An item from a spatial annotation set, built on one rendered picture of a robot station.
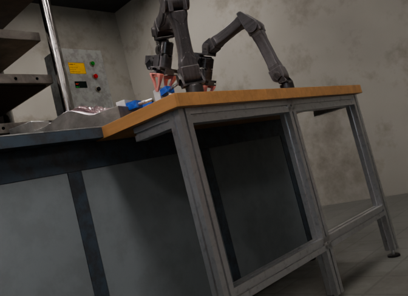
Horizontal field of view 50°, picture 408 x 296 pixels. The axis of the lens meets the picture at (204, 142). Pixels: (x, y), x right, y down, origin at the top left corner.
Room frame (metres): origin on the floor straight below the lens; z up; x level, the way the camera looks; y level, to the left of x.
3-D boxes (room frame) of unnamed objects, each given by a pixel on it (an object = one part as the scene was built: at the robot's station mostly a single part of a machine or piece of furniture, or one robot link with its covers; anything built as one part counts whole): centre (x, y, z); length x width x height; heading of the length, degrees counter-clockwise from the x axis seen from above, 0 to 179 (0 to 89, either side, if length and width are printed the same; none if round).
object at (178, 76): (1.55, -0.01, 0.90); 0.09 x 0.06 x 0.06; 106
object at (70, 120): (1.67, 0.42, 0.85); 0.50 x 0.26 x 0.11; 66
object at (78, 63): (2.62, 0.64, 0.73); 0.30 x 0.22 x 1.47; 139
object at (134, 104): (1.52, 0.19, 0.85); 0.13 x 0.05 x 0.05; 66
